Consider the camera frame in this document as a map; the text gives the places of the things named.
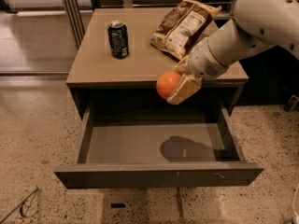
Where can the brown chip bag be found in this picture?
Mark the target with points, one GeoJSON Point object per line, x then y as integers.
{"type": "Point", "coordinates": [182, 26]}

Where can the dark blue soda can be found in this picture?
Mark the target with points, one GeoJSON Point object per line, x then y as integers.
{"type": "Point", "coordinates": [118, 39]}

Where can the orange fruit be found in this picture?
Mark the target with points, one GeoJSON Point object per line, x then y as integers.
{"type": "Point", "coordinates": [167, 83]}

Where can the small black floor object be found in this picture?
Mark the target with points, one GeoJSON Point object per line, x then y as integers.
{"type": "Point", "coordinates": [117, 205]}

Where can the metal bar on floor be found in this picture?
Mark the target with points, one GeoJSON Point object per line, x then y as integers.
{"type": "Point", "coordinates": [18, 205]}

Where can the open grey top drawer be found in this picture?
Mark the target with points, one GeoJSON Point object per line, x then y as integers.
{"type": "Point", "coordinates": [166, 148]}

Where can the dark object on floor right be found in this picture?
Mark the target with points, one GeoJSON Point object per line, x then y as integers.
{"type": "Point", "coordinates": [292, 104]}

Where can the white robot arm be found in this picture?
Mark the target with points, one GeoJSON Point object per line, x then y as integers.
{"type": "Point", "coordinates": [257, 25]}

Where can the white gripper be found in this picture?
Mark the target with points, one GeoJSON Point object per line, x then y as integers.
{"type": "Point", "coordinates": [203, 62]}

